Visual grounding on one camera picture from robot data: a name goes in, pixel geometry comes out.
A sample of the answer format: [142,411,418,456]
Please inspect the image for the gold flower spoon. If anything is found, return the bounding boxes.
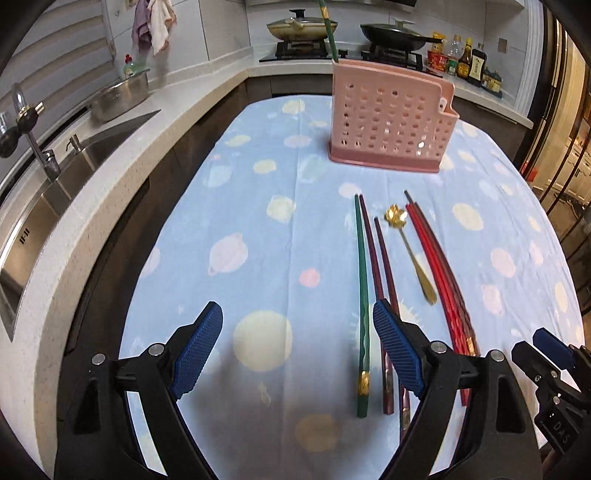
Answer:
[385,204,438,305]

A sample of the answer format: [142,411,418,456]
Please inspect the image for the beige wok with lid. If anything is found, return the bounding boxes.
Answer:
[266,9,328,42]

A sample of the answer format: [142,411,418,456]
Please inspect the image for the yellow seasoning packet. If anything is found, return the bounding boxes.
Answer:
[431,31,447,53]

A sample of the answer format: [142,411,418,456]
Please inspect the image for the seasoning jars on tray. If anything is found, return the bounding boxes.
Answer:
[481,68,503,99]

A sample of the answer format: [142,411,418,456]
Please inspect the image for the white window blinds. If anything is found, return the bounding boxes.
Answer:
[1,1,117,137]

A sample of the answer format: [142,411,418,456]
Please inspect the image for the red instant noodle cup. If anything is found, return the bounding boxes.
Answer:
[428,50,449,72]

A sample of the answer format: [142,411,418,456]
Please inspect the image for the small green-cap jar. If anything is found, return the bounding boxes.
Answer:
[447,57,458,76]

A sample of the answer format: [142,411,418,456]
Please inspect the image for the purple hanging cloth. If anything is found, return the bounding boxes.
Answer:
[131,0,151,52]

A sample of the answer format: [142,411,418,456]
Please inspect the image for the brown chopstick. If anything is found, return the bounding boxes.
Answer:
[404,190,415,205]

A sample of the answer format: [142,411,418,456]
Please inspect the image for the dark soy sauce bottle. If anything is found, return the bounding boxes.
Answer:
[467,43,487,87]

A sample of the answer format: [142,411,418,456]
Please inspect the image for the steel colander bowl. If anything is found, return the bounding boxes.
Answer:
[90,70,149,123]

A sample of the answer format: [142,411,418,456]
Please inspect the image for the black gas stove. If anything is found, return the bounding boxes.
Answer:
[259,40,425,72]

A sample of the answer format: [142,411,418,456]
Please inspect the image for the black-framed glass door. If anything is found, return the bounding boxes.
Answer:
[519,0,591,324]

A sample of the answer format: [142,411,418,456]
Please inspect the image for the stainless steel sink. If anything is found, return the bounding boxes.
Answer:
[1,108,159,339]

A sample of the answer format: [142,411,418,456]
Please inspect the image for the brown sauce bottle yellow cap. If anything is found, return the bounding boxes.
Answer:
[457,38,473,79]

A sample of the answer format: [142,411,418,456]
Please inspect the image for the blue planet-print tablecloth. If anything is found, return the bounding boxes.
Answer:
[119,96,584,479]

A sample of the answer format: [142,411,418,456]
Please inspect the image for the black wok with lid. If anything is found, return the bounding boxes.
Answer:
[360,22,434,52]

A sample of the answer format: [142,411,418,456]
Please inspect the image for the green chopstick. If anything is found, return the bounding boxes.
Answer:
[318,0,339,63]
[353,194,370,418]

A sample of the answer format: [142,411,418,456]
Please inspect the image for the pink perforated utensil holder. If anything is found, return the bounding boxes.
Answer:
[329,59,459,173]

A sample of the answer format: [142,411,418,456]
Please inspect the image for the chrome kitchen faucet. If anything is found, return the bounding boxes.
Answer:
[0,83,61,182]

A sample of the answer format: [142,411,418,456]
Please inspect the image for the green dish soap bottle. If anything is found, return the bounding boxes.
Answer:
[122,54,136,79]

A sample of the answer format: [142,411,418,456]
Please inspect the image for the maroon chopstick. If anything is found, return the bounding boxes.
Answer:
[374,217,411,440]
[360,195,394,415]

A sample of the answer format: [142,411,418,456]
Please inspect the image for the clear plastic bottle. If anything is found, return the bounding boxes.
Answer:
[447,34,463,60]

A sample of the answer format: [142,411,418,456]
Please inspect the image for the white hanging towel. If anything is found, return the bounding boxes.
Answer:
[148,0,176,55]

